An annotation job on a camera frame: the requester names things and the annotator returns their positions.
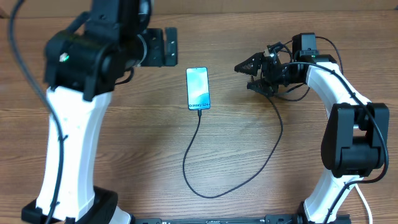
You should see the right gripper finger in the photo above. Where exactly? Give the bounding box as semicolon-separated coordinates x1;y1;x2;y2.
246;78;275;97
234;52;264;76

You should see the blue Galaxy smartphone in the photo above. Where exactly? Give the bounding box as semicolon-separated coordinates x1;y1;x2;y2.
186;67;211;110

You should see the black charging cable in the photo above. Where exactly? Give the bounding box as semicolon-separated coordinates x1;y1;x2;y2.
182;36;345;199

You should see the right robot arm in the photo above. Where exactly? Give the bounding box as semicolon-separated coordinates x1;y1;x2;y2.
234;33;389;223

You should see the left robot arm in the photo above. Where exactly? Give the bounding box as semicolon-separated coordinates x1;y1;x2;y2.
21;0;178;223

